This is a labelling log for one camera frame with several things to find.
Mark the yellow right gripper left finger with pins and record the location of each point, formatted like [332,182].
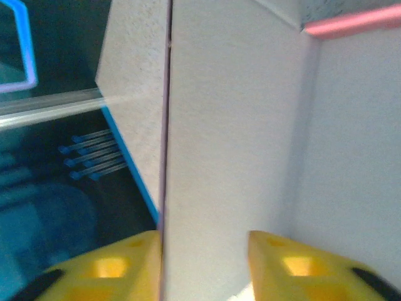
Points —
[103,276]

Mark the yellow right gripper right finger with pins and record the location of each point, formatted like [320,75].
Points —
[300,276]

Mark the pink paper box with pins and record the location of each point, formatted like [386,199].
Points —
[238,141]

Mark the blue table edge strip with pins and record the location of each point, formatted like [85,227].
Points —
[131,166]

